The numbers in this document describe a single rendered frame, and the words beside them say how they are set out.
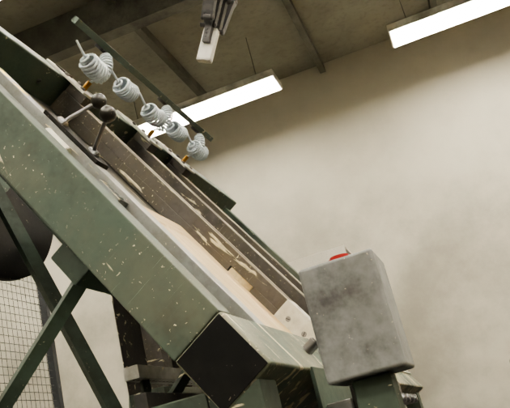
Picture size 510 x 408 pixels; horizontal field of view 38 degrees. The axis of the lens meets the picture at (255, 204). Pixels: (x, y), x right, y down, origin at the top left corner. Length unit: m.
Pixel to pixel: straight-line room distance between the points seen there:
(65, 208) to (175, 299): 0.28
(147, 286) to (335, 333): 0.32
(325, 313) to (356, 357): 0.08
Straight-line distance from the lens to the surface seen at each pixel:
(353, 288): 1.13
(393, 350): 1.11
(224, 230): 2.42
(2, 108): 1.50
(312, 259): 5.72
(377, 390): 1.14
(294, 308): 1.85
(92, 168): 1.65
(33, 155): 1.42
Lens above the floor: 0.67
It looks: 19 degrees up
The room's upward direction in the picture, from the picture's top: 14 degrees counter-clockwise
